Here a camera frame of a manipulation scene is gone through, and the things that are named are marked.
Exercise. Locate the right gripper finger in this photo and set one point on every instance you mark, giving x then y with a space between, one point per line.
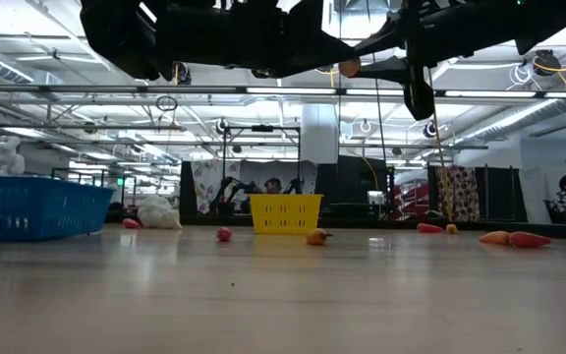
386 70
391 37

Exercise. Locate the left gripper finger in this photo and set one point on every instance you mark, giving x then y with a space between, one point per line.
312 54
310 17

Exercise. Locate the white mushroom toy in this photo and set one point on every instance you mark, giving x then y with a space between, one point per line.
349 67

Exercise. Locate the yellow orange chili pepper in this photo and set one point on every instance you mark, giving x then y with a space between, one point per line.
318 237

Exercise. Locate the large white garlic bulb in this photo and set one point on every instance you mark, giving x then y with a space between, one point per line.
157 215

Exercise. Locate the orange carrot toy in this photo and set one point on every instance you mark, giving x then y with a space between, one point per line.
494 238

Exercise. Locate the large red chili pepper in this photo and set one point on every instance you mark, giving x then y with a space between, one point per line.
528 240

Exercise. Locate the black background robot arm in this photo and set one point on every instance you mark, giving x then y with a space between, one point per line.
231 189
295 186

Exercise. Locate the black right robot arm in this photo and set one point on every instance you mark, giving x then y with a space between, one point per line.
558 15

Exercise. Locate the long ceiling light bar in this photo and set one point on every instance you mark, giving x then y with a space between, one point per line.
288 91

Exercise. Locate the white pillar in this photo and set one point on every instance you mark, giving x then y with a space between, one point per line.
320 133

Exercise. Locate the black partition panel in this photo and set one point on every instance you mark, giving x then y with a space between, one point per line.
356 184
501 194

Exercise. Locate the red rack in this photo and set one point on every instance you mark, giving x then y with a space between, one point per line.
411 201

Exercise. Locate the floral patterned cloth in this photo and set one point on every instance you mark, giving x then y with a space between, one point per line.
207 179

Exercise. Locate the brown patterned cloth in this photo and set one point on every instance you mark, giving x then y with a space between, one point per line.
457 192

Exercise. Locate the yellow plastic basket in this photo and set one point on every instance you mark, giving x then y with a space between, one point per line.
283 211

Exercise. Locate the white hanging cloth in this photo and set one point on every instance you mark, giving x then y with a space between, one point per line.
533 194

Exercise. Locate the white lumpy figure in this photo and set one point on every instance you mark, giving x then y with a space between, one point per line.
4 157

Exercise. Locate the blue plastic basket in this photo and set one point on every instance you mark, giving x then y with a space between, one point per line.
42 211

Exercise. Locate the black metal gantry frame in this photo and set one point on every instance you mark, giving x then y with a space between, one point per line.
261 129

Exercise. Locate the silver ventilation duct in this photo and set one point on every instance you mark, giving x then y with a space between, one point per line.
509 123

